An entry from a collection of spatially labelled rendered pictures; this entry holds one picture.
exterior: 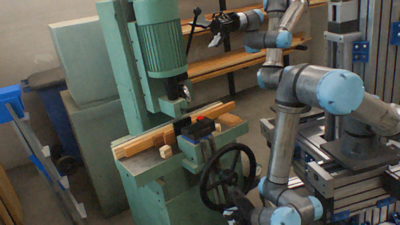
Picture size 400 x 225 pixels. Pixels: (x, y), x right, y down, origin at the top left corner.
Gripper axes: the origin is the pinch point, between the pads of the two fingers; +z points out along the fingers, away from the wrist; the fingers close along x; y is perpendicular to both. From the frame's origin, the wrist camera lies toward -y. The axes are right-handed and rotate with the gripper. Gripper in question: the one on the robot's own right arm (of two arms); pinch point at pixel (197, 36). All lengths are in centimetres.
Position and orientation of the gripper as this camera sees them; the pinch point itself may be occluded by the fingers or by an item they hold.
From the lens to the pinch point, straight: 134.3
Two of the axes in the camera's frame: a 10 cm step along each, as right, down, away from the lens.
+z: -8.0, 3.4, -5.0
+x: 5.5, 7.5, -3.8
